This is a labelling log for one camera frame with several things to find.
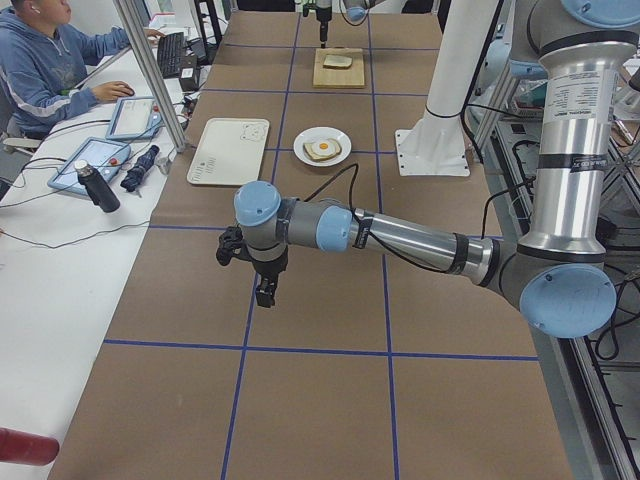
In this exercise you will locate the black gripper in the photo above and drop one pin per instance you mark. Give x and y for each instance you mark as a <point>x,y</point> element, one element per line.
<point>270,268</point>
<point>323,20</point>

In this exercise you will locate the white round plate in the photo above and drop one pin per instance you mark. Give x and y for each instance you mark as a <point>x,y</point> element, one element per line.
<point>316,133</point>

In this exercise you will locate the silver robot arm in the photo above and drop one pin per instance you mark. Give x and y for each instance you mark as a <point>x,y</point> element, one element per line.
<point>554,274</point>
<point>354,13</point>

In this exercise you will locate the bread slice with egg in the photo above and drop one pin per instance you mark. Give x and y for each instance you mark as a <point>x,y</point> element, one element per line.
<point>322,150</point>

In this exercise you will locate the person's hand on mouse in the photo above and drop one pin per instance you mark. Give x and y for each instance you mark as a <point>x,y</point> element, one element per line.
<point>105,92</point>

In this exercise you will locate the bamboo cutting board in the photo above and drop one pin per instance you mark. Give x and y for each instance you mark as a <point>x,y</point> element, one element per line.
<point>352,78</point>

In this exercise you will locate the cream bear tray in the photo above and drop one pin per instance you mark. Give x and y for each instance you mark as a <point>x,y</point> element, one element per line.
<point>229,153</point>

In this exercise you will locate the black keyboard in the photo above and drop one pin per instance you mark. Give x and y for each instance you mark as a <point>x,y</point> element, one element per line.
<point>170,50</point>

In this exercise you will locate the folded dark blue umbrella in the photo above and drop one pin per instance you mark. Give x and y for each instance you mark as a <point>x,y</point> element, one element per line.
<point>136,174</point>

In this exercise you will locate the black water bottle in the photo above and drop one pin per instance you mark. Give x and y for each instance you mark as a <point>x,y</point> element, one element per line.
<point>96,186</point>

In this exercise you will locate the black computer mouse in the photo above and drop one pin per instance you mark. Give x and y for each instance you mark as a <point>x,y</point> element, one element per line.
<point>124,90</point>

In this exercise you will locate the far teach pendant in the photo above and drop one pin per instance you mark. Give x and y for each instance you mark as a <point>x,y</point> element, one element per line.
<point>134,118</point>

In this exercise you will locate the person in blue hoodie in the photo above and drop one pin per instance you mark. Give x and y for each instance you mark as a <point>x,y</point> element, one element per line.
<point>44,59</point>

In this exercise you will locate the red bottle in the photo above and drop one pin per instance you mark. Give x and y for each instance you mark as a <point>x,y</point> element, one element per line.
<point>25,448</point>

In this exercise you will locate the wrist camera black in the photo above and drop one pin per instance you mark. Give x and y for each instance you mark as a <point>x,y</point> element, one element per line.
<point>231,245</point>

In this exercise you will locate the white pedestal column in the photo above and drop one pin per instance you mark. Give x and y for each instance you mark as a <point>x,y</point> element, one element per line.
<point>435,146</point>

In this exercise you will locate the aluminium frame post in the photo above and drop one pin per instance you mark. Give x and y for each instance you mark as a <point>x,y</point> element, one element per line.
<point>132,24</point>

